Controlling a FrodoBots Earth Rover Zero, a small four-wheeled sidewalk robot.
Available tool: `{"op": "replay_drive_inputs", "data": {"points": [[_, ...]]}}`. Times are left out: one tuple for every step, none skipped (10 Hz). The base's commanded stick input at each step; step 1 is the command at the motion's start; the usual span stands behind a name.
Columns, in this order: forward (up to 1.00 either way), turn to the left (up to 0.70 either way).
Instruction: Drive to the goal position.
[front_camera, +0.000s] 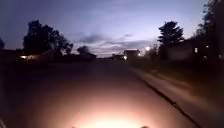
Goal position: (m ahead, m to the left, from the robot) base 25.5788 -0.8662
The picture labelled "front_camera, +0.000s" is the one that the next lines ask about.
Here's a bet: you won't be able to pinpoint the building with bright lights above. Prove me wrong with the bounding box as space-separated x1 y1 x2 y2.
111 45 152 62

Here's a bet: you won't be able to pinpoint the low dark building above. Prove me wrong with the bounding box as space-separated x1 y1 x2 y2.
61 52 98 62

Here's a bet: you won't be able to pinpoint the small dark tree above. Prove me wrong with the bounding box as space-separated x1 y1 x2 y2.
76 45 92 56

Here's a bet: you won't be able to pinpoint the dark asphalt road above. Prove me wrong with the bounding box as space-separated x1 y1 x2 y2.
0 61 203 128

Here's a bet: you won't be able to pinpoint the tall dark tree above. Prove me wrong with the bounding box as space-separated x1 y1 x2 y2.
157 20 185 60

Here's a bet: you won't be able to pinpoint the large dark tree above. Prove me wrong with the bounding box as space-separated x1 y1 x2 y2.
22 19 74 57

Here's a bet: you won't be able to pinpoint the dark grass verge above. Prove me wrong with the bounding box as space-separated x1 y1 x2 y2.
131 58 224 98

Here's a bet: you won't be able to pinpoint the dark building behind trees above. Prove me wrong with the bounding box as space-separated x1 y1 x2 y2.
165 35 224 63

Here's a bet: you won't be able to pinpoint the pale concrete pavement strip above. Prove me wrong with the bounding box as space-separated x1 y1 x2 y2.
130 67 224 128

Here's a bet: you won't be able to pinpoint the low building with lit window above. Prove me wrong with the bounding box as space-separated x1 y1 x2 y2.
0 48 61 64

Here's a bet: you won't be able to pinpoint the dark overhanging trees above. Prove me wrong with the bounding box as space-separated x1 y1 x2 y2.
195 0 224 44

